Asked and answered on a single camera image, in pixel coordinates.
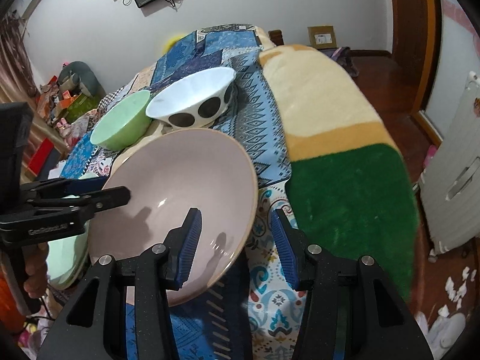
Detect light green plate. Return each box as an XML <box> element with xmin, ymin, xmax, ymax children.
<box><xmin>46</xmin><ymin>221</ymin><xmax>90</xmax><ymax>290</ymax></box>

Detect pink beige bowl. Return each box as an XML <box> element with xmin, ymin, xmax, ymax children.
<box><xmin>88</xmin><ymin>128</ymin><xmax>259</xmax><ymax>306</ymax></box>

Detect light green bowl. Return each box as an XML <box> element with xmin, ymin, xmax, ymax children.
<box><xmin>90</xmin><ymin>89</ymin><xmax>152</xmax><ymax>151</ymax></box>

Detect white bowl black dots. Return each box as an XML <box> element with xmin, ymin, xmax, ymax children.
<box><xmin>145</xmin><ymin>67</ymin><xmax>236</xmax><ymax>129</ymax></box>

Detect person's left hand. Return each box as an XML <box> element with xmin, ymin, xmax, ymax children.
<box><xmin>24</xmin><ymin>243</ymin><xmax>49</xmax><ymax>299</ymax></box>

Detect red box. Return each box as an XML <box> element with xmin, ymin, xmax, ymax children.
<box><xmin>27</xmin><ymin>138</ymin><xmax>55</xmax><ymax>176</ymax></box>

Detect pink bunny toy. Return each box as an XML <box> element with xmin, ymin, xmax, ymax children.
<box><xmin>55</xmin><ymin>118</ymin><xmax>72</xmax><ymax>138</ymax></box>

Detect green box with clutter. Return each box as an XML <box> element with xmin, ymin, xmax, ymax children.
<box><xmin>36</xmin><ymin>75</ymin><xmax>106</xmax><ymax>126</ymax></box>

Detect pink striped curtain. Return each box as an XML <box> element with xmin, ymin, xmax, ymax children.
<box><xmin>1</xmin><ymin>14</ymin><xmax>69</xmax><ymax>162</ymax></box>

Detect grey green stuffed cushion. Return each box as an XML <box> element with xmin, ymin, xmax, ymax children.
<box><xmin>58</xmin><ymin>61</ymin><xmax>106</xmax><ymax>98</ymax></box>

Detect cream yellow green blanket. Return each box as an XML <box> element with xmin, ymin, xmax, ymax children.
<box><xmin>259</xmin><ymin>45</ymin><xmax>418</xmax><ymax>299</ymax></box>

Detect patchwork patterned bedsheet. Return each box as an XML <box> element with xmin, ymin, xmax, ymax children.
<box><xmin>63</xmin><ymin>24</ymin><xmax>305</xmax><ymax>359</ymax></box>

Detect cardboard box on floor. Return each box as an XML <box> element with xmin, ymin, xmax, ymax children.
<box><xmin>307</xmin><ymin>25</ymin><xmax>337</xmax><ymax>50</ymax></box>

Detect brown wooden door frame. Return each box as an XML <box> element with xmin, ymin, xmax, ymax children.
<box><xmin>392</xmin><ymin>0</ymin><xmax>442</xmax><ymax>146</ymax></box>

